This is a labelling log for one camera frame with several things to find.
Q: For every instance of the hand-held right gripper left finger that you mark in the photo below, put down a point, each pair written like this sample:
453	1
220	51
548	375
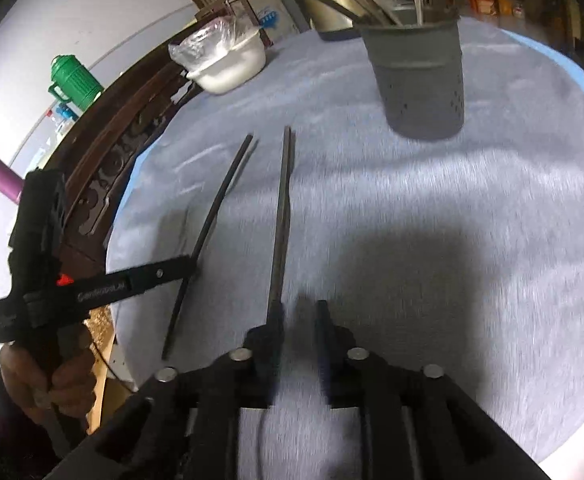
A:
276	345

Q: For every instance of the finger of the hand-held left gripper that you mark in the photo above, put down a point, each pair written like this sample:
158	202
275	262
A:
121	285

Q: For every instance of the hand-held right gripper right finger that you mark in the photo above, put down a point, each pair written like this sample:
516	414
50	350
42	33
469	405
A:
324	355

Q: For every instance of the grey perforated utensil holder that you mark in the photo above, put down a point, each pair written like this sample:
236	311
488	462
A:
417	80

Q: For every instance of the person's left forearm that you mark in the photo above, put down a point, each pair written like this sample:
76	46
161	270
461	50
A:
16	440

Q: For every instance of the person's left hand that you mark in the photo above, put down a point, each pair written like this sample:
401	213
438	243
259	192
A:
71	385

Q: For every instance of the clear bottle with blue cap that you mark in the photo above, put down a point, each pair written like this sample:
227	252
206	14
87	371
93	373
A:
61	117

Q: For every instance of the green plastic jug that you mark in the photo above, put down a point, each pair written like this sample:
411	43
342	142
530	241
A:
74	82

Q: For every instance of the grey-blue towel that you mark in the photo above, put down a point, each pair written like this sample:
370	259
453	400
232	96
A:
397	210

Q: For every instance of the white plastic bowl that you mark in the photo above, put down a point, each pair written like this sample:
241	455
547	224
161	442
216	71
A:
231	67

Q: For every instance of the clear plastic bag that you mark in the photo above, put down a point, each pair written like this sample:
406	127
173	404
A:
201	42

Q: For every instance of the white box with blue print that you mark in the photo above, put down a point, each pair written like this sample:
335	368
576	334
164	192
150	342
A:
274	15

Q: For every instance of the golden steel kettle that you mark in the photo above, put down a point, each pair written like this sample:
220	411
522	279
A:
329	15

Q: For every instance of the light blue table cover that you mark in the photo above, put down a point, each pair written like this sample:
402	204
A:
572	67

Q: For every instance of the carved dark wooden frame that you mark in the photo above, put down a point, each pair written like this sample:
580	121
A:
116	160

